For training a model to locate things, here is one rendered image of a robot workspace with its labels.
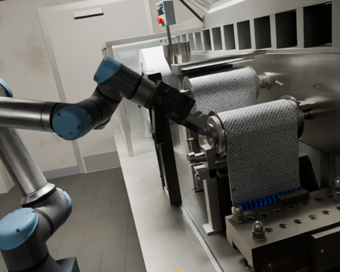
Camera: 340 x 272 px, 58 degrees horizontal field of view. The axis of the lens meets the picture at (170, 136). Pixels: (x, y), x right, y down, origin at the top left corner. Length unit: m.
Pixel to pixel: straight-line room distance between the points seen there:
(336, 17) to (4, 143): 1.01
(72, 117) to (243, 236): 0.52
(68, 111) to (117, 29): 3.37
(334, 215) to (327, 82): 0.38
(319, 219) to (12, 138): 0.91
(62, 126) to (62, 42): 3.44
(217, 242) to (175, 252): 0.14
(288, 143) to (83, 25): 3.41
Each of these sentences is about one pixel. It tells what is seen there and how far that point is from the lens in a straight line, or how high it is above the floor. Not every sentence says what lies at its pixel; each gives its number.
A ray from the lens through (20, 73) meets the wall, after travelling 4.35.
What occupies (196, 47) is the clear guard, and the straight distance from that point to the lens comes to 1.91.
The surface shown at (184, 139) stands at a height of 1.03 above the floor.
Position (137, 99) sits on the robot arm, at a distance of 0.81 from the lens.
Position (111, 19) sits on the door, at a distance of 4.05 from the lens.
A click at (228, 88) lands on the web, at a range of 1.12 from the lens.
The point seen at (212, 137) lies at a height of 1.25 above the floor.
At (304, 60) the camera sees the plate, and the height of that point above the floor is 1.42.
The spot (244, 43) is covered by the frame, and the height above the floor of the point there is 1.48.
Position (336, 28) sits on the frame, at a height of 1.50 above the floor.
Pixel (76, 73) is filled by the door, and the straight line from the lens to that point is 4.11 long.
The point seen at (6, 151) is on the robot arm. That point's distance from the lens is 1.05.
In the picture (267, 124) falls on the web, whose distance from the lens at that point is 0.94.
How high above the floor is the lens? 1.54
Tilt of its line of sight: 17 degrees down
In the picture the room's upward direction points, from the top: 9 degrees counter-clockwise
